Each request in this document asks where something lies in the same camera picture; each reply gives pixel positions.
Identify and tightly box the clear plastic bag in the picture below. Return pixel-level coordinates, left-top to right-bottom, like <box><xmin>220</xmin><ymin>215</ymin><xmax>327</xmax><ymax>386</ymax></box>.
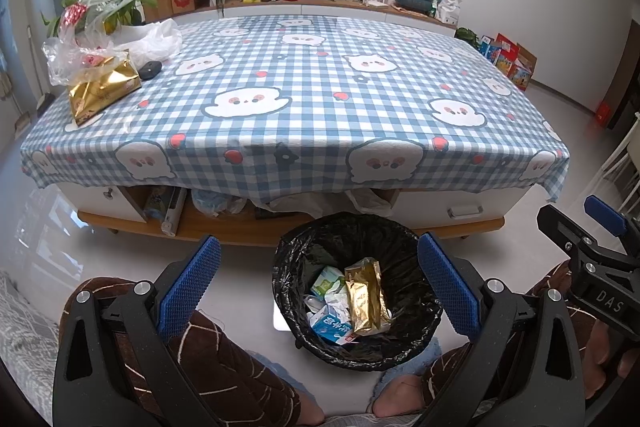
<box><xmin>42</xmin><ymin>0</ymin><xmax>166</xmax><ymax>88</ymax></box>

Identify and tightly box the pale blue plastic bag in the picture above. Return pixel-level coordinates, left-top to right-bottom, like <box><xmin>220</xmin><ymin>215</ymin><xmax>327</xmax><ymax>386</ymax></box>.
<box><xmin>191</xmin><ymin>188</ymin><xmax>247</xmax><ymax>215</ymax></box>

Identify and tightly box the long white box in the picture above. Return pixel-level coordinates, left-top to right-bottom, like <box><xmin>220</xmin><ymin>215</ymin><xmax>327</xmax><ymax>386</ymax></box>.
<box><xmin>162</xmin><ymin>187</ymin><xmax>187</xmax><ymax>236</ymax></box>

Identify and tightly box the white drawer with round knob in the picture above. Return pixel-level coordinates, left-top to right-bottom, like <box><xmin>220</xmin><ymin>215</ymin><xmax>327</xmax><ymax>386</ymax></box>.
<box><xmin>79</xmin><ymin>184</ymin><xmax>149</xmax><ymax>223</ymax></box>

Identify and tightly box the white plastic bag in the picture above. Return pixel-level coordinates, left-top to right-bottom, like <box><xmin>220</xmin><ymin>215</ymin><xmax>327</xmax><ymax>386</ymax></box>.
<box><xmin>270</xmin><ymin>192</ymin><xmax>346</xmax><ymax>220</ymax></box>
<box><xmin>347</xmin><ymin>188</ymin><xmax>396</xmax><ymax>215</ymax></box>
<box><xmin>107</xmin><ymin>18</ymin><xmax>183</xmax><ymax>64</ymax></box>

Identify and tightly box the green cardboard box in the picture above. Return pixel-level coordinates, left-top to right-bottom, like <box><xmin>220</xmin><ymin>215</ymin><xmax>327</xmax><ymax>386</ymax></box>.
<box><xmin>310</xmin><ymin>266</ymin><xmax>347</xmax><ymax>303</ymax></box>

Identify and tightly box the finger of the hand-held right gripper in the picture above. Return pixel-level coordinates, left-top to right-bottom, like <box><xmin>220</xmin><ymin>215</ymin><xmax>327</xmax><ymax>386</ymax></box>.
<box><xmin>536</xmin><ymin>203</ymin><xmax>629</xmax><ymax>269</ymax></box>
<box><xmin>584</xmin><ymin>194</ymin><xmax>640</xmax><ymax>254</ymax></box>

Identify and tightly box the blue printed gift box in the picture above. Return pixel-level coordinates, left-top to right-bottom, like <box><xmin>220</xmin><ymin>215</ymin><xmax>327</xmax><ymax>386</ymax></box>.
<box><xmin>477</xmin><ymin>36</ymin><xmax>503</xmax><ymax>65</ymax></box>

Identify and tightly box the blue checked printed tablecloth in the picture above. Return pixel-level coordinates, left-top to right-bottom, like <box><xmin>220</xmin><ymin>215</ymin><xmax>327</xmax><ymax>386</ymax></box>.
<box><xmin>20</xmin><ymin>14</ymin><xmax>571</xmax><ymax>202</ymax></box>

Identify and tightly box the wooden white coffee table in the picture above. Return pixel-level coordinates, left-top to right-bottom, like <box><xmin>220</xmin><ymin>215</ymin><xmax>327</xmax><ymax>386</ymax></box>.
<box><xmin>77</xmin><ymin>184</ymin><xmax>506</xmax><ymax>244</ymax></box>

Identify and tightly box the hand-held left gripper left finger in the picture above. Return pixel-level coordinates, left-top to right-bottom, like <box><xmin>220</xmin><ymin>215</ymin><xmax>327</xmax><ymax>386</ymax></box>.
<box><xmin>52</xmin><ymin>234</ymin><xmax>226</xmax><ymax>427</ymax></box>

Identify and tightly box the person's left leg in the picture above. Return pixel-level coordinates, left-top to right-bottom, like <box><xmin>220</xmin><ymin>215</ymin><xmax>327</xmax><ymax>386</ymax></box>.
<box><xmin>60</xmin><ymin>277</ymin><xmax>326</xmax><ymax>427</ymax></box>

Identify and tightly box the white drawer with bar handle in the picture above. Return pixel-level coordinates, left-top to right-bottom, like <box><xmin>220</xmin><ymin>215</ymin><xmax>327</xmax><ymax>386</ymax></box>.
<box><xmin>399</xmin><ymin>189</ymin><xmax>506</xmax><ymax>224</ymax></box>

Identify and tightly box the brown carton colourful print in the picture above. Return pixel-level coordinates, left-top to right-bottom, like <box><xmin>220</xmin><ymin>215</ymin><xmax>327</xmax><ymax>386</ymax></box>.
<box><xmin>505</xmin><ymin>43</ymin><xmax>538</xmax><ymax>92</ymax></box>

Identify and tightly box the white tissue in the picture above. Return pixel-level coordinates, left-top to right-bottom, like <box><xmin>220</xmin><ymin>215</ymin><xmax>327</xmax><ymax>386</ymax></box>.
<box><xmin>320</xmin><ymin>287</ymin><xmax>354</xmax><ymax>323</ymax></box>

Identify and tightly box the black lined trash bin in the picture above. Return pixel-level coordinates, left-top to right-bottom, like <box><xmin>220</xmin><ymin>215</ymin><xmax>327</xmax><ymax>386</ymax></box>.
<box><xmin>271</xmin><ymin>213</ymin><xmax>443</xmax><ymax>373</ymax></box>

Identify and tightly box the colourful printed box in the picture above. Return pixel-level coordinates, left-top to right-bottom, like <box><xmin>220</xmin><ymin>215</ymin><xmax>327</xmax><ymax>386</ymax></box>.
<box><xmin>144</xmin><ymin>186</ymin><xmax>173</xmax><ymax>220</ymax></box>

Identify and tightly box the light blue fluffy slipper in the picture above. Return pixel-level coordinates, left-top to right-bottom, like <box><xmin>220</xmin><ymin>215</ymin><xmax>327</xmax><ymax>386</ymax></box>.
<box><xmin>372</xmin><ymin>336</ymin><xmax>445</xmax><ymax>390</ymax></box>
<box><xmin>259</xmin><ymin>353</ymin><xmax>302</xmax><ymax>389</ymax></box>

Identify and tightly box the white chair frame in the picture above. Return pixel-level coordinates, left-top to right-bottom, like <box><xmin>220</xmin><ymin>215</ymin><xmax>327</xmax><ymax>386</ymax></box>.
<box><xmin>597</xmin><ymin>109</ymin><xmax>640</xmax><ymax>218</ymax></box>

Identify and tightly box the blue white carton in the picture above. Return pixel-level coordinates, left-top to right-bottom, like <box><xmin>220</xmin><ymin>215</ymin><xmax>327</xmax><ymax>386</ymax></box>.
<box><xmin>310</xmin><ymin>309</ymin><xmax>359</xmax><ymax>347</ymax></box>

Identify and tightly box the plain brown cardboard box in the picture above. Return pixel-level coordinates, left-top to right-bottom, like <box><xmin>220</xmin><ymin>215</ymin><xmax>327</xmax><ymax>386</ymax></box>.
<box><xmin>142</xmin><ymin>0</ymin><xmax>174</xmax><ymax>22</ymax></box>

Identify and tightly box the small gold foil bag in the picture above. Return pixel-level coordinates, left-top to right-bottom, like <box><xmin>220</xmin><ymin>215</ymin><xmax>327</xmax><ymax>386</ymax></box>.
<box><xmin>67</xmin><ymin>49</ymin><xmax>143</xmax><ymax>130</ymax></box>

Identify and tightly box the person's right hand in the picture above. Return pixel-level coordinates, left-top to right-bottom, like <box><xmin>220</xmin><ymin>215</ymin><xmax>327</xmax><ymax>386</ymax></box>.
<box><xmin>585</xmin><ymin>319</ymin><xmax>640</xmax><ymax>380</ymax></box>

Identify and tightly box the white television cabinet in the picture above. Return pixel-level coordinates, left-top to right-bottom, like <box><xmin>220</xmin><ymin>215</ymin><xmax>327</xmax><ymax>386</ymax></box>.
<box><xmin>170</xmin><ymin>0</ymin><xmax>458</xmax><ymax>32</ymax></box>

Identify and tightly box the red white patterned packet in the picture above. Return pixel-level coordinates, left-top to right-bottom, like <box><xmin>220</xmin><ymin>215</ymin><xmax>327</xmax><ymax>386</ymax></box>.
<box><xmin>60</xmin><ymin>4</ymin><xmax>89</xmax><ymax>28</ymax></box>

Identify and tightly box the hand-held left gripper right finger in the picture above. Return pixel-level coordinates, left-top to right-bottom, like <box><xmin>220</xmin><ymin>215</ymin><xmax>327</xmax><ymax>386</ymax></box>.
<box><xmin>415</xmin><ymin>231</ymin><xmax>586</xmax><ymax>427</ymax></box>

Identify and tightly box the grey patterned rug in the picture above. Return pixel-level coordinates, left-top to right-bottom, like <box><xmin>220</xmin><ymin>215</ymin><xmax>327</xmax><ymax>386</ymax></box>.
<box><xmin>0</xmin><ymin>269</ymin><xmax>63</xmax><ymax>360</ymax></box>

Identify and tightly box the red gift box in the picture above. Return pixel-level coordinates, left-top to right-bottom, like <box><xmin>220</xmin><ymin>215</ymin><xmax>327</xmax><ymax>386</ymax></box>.
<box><xmin>496</xmin><ymin>34</ymin><xmax>521</xmax><ymax>60</ymax></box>

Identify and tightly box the large gold foil bag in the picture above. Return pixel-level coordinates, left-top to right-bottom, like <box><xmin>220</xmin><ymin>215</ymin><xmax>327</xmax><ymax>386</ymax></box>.
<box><xmin>344</xmin><ymin>257</ymin><xmax>393</xmax><ymax>338</ymax></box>

